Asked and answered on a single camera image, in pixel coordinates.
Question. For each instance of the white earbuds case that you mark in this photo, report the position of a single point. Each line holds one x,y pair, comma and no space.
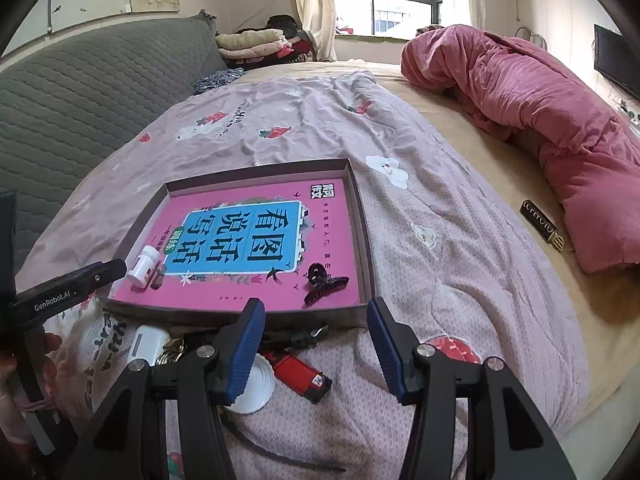
145,342

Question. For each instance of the beige bed sheet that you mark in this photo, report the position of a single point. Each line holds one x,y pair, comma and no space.
500,185

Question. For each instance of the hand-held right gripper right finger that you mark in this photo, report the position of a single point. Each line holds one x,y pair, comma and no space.
385,345

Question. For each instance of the pink quilt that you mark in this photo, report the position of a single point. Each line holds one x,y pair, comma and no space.
525,90

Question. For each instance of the white pill bottle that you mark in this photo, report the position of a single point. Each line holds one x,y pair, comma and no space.
142,265

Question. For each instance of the black television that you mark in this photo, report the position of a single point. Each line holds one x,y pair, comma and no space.
617,60

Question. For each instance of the grey patterned cloth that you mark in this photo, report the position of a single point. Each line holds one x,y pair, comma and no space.
217,80

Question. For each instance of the pile of folded clothes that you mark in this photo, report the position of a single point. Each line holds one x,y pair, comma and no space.
260,40

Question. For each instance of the grey padded headboard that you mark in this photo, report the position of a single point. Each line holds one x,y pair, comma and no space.
100,85

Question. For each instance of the white bottle cap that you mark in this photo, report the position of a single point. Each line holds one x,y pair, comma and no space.
255,390

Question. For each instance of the printed pink blanket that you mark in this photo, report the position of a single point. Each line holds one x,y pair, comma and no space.
425,270

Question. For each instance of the red lipstick tube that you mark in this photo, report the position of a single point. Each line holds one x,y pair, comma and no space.
295,372

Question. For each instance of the white fan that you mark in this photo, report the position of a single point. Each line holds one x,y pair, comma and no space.
532,39

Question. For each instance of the person's left hand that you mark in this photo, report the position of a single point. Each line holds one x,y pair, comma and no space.
50,344

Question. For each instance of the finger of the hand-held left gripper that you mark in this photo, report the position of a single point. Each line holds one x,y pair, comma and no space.
95,274

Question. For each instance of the shallow brown cardboard box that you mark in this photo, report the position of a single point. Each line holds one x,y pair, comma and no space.
190,314

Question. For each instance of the pink and blue book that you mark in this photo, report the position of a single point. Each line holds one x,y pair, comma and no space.
330,230

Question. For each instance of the black metal clip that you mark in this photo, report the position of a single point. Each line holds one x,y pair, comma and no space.
300,337

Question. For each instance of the black hair claw clip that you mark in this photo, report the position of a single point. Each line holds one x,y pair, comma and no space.
320,285

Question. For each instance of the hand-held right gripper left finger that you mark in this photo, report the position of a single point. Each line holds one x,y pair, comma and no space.
245,355

